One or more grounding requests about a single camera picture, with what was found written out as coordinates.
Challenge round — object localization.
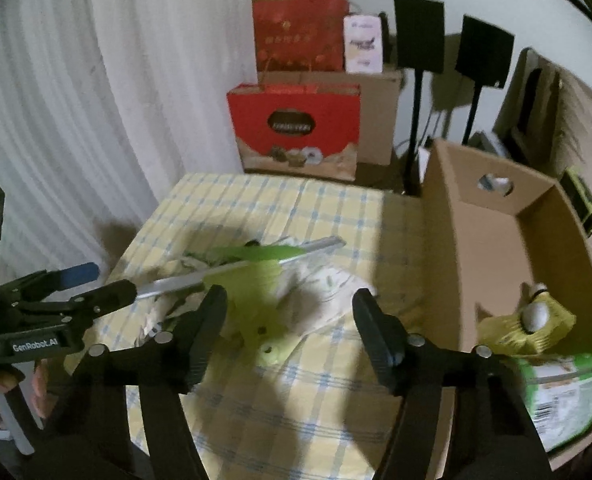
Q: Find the open cardboard box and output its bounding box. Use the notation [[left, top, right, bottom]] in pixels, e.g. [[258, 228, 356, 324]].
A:
[[418, 137, 592, 471]]

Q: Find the red Collection gift bag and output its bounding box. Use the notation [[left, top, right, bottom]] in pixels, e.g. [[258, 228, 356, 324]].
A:
[[226, 82, 362, 183]]

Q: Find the black music stand left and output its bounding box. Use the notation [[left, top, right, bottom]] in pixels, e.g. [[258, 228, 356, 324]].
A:
[[393, 0, 446, 196]]

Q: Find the green silver cleaning tool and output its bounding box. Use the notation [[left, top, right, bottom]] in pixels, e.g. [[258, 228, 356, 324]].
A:
[[133, 237, 347, 368]]

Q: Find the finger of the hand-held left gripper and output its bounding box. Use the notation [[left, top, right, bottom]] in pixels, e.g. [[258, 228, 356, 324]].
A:
[[18, 280, 137, 333], [0, 262, 101, 307]]

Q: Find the black music stand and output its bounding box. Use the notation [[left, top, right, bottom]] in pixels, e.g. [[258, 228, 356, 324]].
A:
[[393, 0, 446, 196], [455, 15, 516, 146]]

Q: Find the yellow checked tablecloth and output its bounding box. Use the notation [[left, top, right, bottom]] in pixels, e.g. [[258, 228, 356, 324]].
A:
[[103, 172, 457, 480]]

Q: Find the yellow packet with white balls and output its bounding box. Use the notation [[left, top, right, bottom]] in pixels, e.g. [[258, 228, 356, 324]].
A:
[[476, 282, 577, 358]]

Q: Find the white pink small box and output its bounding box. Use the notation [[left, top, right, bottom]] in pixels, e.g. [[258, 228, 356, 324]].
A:
[[343, 14, 384, 75]]

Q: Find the brown textured panel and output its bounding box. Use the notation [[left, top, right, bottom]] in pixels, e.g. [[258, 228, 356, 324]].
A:
[[493, 47, 592, 201]]

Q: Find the green black object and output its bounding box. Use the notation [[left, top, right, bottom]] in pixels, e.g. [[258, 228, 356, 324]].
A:
[[560, 167, 592, 237]]

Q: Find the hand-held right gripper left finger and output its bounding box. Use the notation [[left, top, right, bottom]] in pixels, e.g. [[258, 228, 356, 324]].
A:
[[26, 285, 229, 480]]

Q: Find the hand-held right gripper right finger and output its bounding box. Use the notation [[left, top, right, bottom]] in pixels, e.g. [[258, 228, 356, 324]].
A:
[[351, 287, 552, 480]]

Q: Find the green labelled packet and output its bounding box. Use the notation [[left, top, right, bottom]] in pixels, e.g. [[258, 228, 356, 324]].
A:
[[513, 352, 592, 453]]

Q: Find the large brown cardboard box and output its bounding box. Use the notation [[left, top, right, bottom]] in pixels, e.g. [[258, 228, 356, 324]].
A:
[[258, 67, 404, 167]]

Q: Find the white curtain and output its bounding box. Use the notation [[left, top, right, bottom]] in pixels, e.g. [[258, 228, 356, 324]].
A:
[[0, 0, 249, 291]]

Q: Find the white patterned cloth bag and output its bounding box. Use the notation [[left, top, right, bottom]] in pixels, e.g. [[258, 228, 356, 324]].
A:
[[146, 237, 379, 346]]

